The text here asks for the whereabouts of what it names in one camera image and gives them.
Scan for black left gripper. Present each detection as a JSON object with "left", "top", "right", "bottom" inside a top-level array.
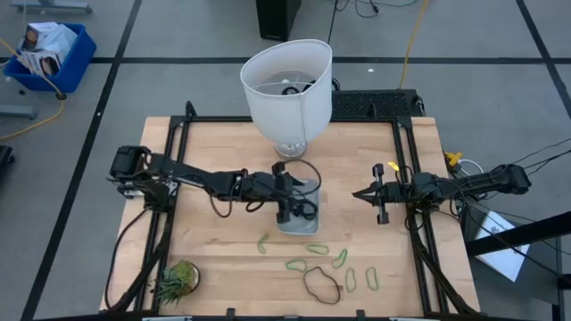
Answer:
[{"left": 249, "top": 161, "right": 311, "bottom": 225}]

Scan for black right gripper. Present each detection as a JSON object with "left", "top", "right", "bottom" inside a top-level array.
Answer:
[{"left": 352, "top": 163, "right": 412, "bottom": 226}]

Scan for large black rubber band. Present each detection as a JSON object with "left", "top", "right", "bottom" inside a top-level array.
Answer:
[
  {"left": 299, "top": 198, "right": 319, "bottom": 221},
  {"left": 283, "top": 158, "right": 323, "bottom": 197},
  {"left": 302, "top": 266, "right": 342, "bottom": 306}
]

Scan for clear plastic bin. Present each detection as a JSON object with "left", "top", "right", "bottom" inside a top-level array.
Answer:
[{"left": 276, "top": 177, "right": 321, "bottom": 236}]

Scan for white shade table lamp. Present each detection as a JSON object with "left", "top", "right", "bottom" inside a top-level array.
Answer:
[{"left": 239, "top": 38, "right": 334, "bottom": 161}]

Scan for black perforated panel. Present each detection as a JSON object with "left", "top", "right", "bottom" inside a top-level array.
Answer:
[{"left": 330, "top": 88, "right": 426, "bottom": 119}]

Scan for small potted green succulent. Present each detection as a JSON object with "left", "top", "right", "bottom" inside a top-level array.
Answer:
[{"left": 154, "top": 259, "right": 202, "bottom": 307}]

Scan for white paper box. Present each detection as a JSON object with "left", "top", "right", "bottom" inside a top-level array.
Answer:
[{"left": 475, "top": 210, "right": 532, "bottom": 284}]

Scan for black metal beam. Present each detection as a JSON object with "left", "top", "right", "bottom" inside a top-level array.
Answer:
[{"left": 466, "top": 211, "right": 571, "bottom": 258}]

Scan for black cabinet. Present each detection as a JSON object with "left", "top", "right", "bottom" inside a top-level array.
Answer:
[{"left": 255, "top": 0, "right": 302, "bottom": 42}]

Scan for blue plastic tote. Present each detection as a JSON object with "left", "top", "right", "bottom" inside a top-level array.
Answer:
[{"left": 4, "top": 22, "right": 98, "bottom": 100}]

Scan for large white printed box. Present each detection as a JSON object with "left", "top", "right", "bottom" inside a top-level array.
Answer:
[{"left": 20, "top": 21, "right": 79, "bottom": 57}]

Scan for small white printed box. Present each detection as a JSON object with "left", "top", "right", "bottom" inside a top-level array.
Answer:
[{"left": 20, "top": 50, "right": 63, "bottom": 77}]

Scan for short grey stand foot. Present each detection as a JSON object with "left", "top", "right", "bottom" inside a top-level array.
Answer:
[{"left": 0, "top": 104, "right": 37, "bottom": 119}]

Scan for long grey stand foot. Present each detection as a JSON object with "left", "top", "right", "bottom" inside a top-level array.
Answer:
[{"left": 11, "top": 0, "right": 93, "bottom": 14}]

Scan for white cable loop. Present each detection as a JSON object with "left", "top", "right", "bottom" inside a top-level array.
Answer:
[{"left": 457, "top": 159, "right": 485, "bottom": 179}]

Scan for black metal table frame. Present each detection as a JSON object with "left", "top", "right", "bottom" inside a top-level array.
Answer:
[{"left": 104, "top": 101, "right": 479, "bottom": 318}]

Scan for long yellow floor cable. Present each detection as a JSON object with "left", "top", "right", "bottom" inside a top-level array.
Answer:
[{"left": 399, "top": 0, "right": 430, "bottom": 89}]

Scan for black floor cables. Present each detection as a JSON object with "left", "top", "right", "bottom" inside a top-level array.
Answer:
[{"left": 327, "top": 0, "right": 420, "bottom": 45}]

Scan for thin black cables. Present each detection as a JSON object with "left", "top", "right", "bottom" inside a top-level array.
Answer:
[{"left": 512, "top": 137, "right": 571, "bottom": 179}]

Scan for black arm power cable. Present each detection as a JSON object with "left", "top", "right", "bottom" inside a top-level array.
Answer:
[{"left": 103, "top": 207, "right": 151, "bottom": 311}]

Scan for yellow cable by tote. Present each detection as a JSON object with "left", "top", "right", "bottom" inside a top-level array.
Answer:
[{"left": 0, "top": 37, "right": 67, "bottom": 142}]

